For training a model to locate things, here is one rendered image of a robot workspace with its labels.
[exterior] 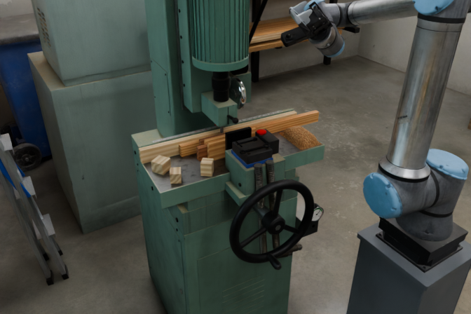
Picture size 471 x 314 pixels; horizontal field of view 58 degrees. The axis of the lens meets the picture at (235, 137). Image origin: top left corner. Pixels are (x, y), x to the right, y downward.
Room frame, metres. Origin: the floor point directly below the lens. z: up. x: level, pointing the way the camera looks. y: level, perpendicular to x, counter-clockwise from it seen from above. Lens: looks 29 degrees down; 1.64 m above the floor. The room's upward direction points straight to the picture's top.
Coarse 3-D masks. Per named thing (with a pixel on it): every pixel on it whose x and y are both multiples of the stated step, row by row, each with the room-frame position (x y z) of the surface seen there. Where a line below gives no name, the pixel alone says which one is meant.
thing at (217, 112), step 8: (208, 96) 1.31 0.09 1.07; (208, 104) 1.28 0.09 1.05; (216, 104) 1.24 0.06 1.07; (224, 104) 1.24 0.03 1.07; (232, 104) 1.24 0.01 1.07; (208, 112) 1.28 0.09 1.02; (216, 112) 1.23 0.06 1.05; (224, 112) 1.22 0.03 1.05; (232, 112) 1.24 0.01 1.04; (216, 120) 1.23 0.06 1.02; (224, 120) 1.22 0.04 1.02
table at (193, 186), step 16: (288, 144) 1.28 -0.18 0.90; (320, 144) 1.28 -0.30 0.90; (176, 160) 1.18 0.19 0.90; (192, 160) 1.18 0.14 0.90; (224, 160) 1.18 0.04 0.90; (288, 160) 1.21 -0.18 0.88; (304, 160) 1.24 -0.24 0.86; (144, 176) 1.14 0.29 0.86; (160, 176) 1.08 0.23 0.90; (192, 176) 1.08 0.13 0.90; (224, 176) 1.09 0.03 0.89; (160, 192) 1.00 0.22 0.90; (176, 192) 1.02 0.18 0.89; (192, 192) 1.04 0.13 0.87; (208, 192) 1.07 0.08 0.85; (240, 192) 1.04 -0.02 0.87
